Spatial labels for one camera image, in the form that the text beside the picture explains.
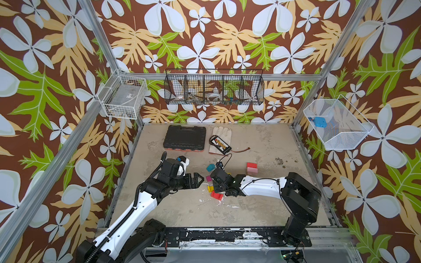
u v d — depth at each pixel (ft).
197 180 2.22
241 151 3.49
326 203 2.90
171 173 1.97
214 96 3.24
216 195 2.83
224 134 3.71
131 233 1.50
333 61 2.78
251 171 3.08
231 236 2.46
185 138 3.57
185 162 2.36
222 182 2.22
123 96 2.82
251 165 3.23
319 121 2.84
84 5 2.21
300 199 1.51
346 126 2.56
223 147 3.43
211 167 3.03
